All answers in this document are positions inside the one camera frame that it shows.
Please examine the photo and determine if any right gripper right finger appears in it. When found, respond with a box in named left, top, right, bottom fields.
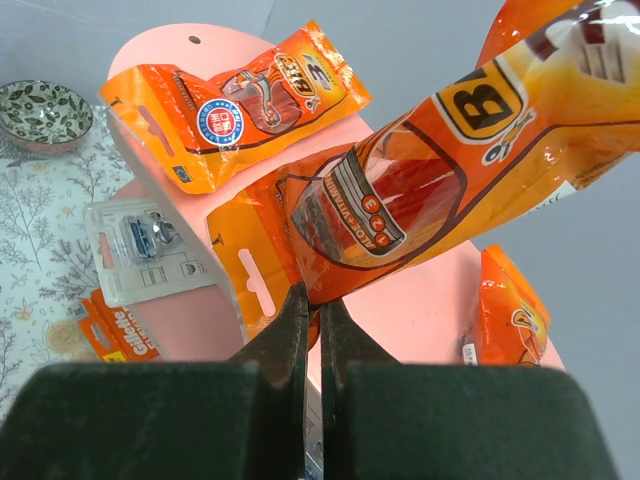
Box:
left=319, top=301, right=618, bottom=479

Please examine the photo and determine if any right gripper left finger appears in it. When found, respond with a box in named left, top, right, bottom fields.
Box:
left=1, top=284, right=309, bottom=479

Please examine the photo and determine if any orange Bic razor bag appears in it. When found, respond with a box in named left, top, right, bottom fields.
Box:
left=100, top=21, right=371, bottom=195
left=461, top=245, right=551, bottom=367
left=207, top=1, right=639, bottom=337

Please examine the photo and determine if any blue card razor pack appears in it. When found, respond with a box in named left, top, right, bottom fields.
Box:
left=84, top=198, right=214, bottom=307

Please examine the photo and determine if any small orange Gillette Fusion box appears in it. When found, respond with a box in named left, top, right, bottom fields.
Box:
left=69, top=288, right=161, bottom=363

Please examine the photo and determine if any floral tablecloth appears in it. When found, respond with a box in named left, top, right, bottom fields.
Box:
left=1, top=108, right=133, bottom=413

